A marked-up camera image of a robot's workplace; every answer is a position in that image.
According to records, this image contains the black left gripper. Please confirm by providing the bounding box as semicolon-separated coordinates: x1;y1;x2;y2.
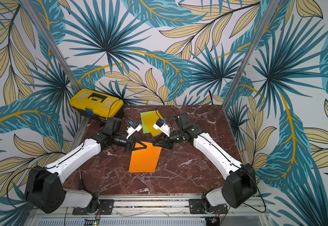
112;132;148;153

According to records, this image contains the orange paper sheet stack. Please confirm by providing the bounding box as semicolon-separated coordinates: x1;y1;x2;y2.
129;142;162;173

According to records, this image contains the green paper sheet stack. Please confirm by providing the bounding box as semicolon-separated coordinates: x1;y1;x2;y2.
140;110;159;135

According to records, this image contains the yellow paper sheet stack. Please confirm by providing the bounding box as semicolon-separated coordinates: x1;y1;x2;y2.
142;111;164;137

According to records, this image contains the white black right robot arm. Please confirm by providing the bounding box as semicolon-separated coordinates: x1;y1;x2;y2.
153;112;257;211

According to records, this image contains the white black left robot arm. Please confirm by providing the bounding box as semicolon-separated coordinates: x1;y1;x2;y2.
24;117;142;215

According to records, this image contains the yellow black toolbox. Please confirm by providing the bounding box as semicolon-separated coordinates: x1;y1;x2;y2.
70;89;124;122

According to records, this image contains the black screwdriver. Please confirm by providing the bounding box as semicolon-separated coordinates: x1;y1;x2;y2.
79;170;85;190

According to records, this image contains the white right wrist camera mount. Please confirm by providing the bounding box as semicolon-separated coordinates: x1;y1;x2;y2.
153;118;171;137

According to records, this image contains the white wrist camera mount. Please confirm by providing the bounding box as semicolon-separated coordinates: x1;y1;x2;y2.
126;121;142;139
153;118;171;137

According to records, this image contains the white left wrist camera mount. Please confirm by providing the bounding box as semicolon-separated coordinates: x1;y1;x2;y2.
126;121;142;139

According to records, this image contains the aluminium front rail frame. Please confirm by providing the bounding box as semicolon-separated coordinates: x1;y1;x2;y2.
22;193;272;226

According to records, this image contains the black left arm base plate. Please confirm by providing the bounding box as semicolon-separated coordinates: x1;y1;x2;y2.
72;199;114;216

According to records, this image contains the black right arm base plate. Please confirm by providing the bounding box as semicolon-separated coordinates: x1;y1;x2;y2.
189;198;228;214

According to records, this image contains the aluminium corner post right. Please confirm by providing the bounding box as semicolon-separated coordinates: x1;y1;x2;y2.
222;0;279;111

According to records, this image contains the aluminium corner post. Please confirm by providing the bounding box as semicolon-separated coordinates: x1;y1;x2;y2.
222;0;279;111
21;0;81;92

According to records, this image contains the aluminium corner post left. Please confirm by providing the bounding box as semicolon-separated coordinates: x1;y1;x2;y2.
21;0;81;92

